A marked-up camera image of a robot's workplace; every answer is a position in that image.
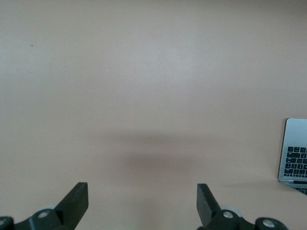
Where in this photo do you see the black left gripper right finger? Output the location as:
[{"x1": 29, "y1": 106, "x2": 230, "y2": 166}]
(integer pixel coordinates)
[{"x1": 196, "y1": 183, "x2": 288, "y2": 230}]

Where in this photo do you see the silver grey laptop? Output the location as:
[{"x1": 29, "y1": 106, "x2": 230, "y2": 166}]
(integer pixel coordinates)
[{"x1": 277, "y1": 117, "x2": 307, "y2": 196}]

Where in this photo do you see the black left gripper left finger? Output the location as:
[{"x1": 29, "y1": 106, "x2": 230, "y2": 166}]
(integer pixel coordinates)
[{"x1": 0, "y1": 182, "x2": 89, "y2": 230}]

